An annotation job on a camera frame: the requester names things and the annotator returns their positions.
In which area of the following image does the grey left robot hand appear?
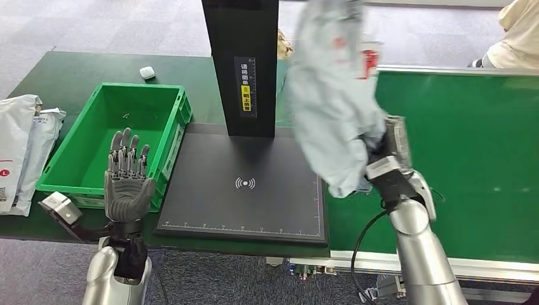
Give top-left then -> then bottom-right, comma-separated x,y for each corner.
103,127 -> 158,223

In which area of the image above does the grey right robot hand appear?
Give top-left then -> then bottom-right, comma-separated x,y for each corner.
364,132 -> 390,163

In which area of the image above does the grey package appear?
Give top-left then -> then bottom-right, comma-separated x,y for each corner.
286,0 -> 388,200

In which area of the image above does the white package with printed label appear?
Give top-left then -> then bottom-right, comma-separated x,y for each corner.
9,108 -> 67,217

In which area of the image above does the green conveyor belt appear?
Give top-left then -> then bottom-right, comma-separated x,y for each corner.
326,69 -> 539,264

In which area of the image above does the black inbound scanner machine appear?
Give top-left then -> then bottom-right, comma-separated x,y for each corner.
154,0 -> 329,248

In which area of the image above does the white package with red mark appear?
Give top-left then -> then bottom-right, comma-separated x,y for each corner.
0,94 -> 43,214

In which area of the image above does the person beside conveyor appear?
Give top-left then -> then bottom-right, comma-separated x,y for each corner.
467,0 -> 539,71

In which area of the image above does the green plastic crate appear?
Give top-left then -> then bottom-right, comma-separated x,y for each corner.
36,82 -> 194,214

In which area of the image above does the dark green table cover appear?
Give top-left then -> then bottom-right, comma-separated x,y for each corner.
0,51 -> 331,259

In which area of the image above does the green circuit board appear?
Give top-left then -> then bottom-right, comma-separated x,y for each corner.
289,262 -> 338,281

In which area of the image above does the black and yellow label sticker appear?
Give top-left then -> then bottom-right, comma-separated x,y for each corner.
234,57 -> 257,119

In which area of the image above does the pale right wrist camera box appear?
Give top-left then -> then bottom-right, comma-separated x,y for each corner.
365,114 -> 416,181

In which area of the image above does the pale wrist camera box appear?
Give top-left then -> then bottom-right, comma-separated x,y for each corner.
365,114 -> 416,181
38,191 -> 83,226

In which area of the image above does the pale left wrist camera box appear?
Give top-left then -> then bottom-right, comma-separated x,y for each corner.
38,191 -> 83,226

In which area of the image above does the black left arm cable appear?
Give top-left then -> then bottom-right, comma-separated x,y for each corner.
151,262 -> 169,305

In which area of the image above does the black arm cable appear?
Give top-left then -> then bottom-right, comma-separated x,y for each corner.
151,262 -> 169,305
350,209 -> 390,305

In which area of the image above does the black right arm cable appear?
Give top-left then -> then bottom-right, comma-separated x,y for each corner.
350,209 -> 390,305

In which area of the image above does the grey cable connector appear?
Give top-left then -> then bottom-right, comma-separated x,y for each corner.
358,275 -> 407,303

